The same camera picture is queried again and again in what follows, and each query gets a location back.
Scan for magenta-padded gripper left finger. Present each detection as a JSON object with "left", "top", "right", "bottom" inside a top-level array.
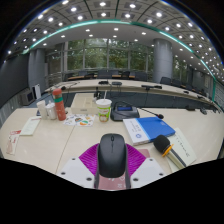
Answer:
[{"left": 56, "top": 143, "right": 101, "bottom": 190}]

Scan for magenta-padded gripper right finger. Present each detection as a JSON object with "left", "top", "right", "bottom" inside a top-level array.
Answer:
[{"left": 124, "top": 143, "right": 168, "bottom": 190}]

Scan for black computer mouse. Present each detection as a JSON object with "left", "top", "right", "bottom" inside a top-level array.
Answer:
[{"left": 96, "top": 133, "right": 129, "bottom": 179}]

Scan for pink printed mouse pad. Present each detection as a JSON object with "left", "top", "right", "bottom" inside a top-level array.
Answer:
[{"left": 98, "top": 148, "right": 152, "bottom": 191}]

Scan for handheld microphone with black foam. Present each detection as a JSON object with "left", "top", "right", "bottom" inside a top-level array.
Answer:
[{"left": 152, "top": 134, "right": 188, "bottom": 169}]

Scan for blue and white book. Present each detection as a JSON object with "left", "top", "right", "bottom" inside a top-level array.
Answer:
[{"left": 122, "top": 116, "right": 176, "bottom": 146}]

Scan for white handwritten paper sheet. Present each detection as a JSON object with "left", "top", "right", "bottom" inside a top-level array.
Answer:
[{"left": 163, "top": 127, "right": 198, "bottom": 168}]

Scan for colourful sticker sheet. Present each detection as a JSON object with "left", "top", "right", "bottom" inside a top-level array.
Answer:
[{"left": 62, "top": 113, "right": 96, "bottom": 127}]

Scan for black gooseneck desk microphone console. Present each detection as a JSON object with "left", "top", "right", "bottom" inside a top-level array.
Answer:
[{"left": 110, "top": 100, "right": 165, "bottom": 122}]

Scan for printed paper cup with straw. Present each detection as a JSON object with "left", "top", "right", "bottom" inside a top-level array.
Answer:
[{"left": 95, "top": 89, "right": 113, "bottom": 123}]

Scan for white paper leaflet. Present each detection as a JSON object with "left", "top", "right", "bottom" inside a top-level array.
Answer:
[{"left": 19, "top": 116, "right": 43, "bottom": 136}]

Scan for orange bottle with green band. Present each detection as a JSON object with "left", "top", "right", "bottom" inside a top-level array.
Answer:
[{"left": 52, "top": 88, "right": 67, "bottom": 122}]

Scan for white cardboard box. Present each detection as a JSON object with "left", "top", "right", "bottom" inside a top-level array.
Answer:
[{"left": 70, "top": 92, "right": 100, "bottom": 116}]

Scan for stack of white paper cups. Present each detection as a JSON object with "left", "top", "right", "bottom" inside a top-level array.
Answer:
[{"left": 36, "top": 99, "right": 49, "bottom": 121}]

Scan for red and white leaflet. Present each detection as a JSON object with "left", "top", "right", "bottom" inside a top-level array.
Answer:
[{"left": 5, "top": 129, "right": 22, "bottom": 156}]

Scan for grey monitor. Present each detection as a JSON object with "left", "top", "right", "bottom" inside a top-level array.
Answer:
[{"left": 19, "top": 83, "right": 43, "bottom": 106}]

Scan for dark office chairs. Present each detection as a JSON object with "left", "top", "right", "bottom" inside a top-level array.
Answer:
[{"left": 76, "top": 69, "right": 224, "bottom": 101}]

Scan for ceiling lights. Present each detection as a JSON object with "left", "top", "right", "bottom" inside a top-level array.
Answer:
[{"left": 6, "top": 0, "right": 224, "bottom": 73}]

